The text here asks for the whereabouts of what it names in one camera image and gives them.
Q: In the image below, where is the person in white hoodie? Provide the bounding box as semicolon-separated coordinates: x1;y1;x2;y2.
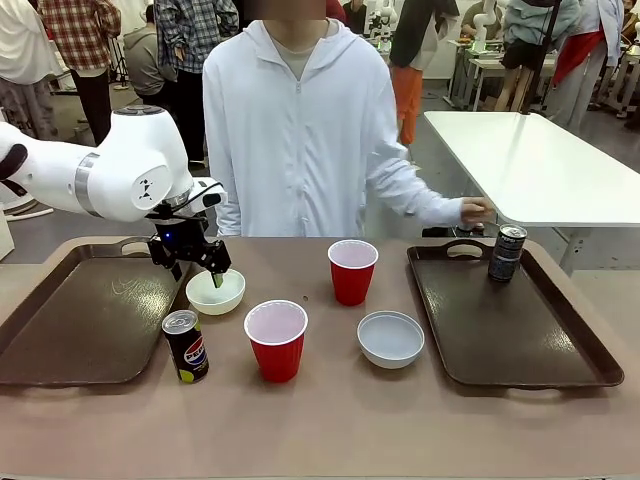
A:
201;14;469;238

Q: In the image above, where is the red plastic cup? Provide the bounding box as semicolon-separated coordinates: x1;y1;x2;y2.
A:
327;239;379;307
243;299;309;384

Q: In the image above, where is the black pole stand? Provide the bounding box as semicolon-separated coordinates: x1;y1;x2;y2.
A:
519;0;560;115

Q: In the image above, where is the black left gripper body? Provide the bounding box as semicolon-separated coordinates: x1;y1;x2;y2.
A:
146;199;224;274

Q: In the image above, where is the person's left hand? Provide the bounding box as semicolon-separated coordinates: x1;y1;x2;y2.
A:
459;196;497;226

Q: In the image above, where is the black Pepsi can yellow base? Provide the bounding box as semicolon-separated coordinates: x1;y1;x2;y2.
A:
161;309;211;385

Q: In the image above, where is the person in orange trousers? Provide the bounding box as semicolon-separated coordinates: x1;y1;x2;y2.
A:
388;0;460;147

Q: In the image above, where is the white folding table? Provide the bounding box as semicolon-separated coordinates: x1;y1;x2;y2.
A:
423;110;640;278

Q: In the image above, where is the brown plastic tray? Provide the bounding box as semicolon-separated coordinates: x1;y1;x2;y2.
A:
0;236;197;387
406;239;626;389

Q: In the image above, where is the small white bowl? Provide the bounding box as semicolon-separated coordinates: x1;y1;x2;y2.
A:
185;268;247;317

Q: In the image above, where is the white background workbench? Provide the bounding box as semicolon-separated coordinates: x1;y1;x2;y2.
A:
447;38;559;112

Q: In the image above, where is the person in grey hoodie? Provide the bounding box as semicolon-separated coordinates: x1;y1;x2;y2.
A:
122;18;174;99

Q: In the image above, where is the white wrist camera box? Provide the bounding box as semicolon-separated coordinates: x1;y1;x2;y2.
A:
185;176;229;214

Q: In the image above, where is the person in white shirt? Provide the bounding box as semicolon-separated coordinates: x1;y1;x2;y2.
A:
0;0;64;141

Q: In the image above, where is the person in black shorts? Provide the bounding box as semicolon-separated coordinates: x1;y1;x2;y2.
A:
494;0;582;114

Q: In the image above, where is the person in blue plaid shirt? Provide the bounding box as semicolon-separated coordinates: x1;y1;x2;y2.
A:
153;0;240;166

